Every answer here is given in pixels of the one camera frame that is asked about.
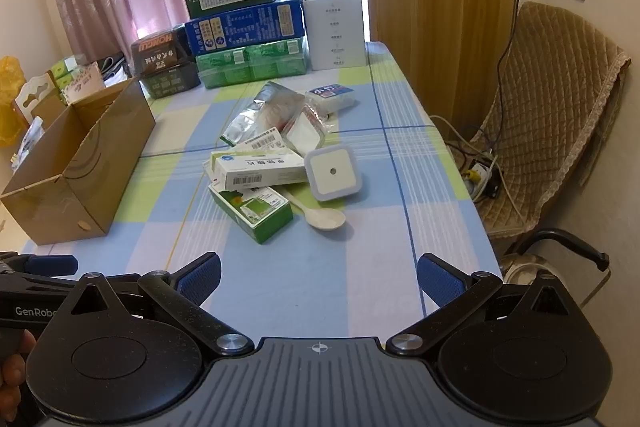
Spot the green shrink-wrapped pack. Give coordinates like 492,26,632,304
195,38,307,88

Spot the wooden door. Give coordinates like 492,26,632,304
360,0,519,148

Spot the white ointment box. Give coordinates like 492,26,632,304
227,127,284,156

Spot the yellow plastic bag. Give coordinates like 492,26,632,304
0,56,29,148

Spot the white cable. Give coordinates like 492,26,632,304
427,114,526,228

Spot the black folded bag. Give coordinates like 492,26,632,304
97,52,134,84

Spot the square white night light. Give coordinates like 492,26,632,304
303,146,364,202

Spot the white wooden chair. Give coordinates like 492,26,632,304
12,74,59,128

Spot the black snack pack brown label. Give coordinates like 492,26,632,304
131,24,194,78

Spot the printed paper envelope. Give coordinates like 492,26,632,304
64,62,107,106

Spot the clear box blue label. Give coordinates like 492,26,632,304
305,83,357,114

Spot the white blue medicine box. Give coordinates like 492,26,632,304
209,149,309,190

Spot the white plastic spoon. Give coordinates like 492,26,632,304
284,191,347,233

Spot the checked tablecloth desktop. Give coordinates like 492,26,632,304
20,41,503,344

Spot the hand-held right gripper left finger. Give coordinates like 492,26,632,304
62,252,256,358

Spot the clear plastic container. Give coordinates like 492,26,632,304
281,103,332,158

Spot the person's left hand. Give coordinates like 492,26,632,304
0,349,27,410

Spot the black curved handle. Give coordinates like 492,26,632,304
510,229,611,273

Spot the chair with brown quilted cover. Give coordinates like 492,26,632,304
472,2,632,239

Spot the clear printed plastic bag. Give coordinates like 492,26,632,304
9,117,47,174

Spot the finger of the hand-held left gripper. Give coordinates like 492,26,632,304
0,252,79,278
0,275,85,296

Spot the tall white carton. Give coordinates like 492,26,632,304
302,0,366,70

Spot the silver foil bag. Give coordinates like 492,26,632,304
220,81,307,148

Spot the metal pot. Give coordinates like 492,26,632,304
500,252,552,286

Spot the power strip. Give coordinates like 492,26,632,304
466,159,502,202

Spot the brown cardboard box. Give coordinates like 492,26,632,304
0,77,157,247

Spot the green medicine box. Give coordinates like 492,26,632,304
208,184,294,246

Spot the blue carton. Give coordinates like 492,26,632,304
184,0,306,58

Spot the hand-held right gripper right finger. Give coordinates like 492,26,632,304
385,253,581,358

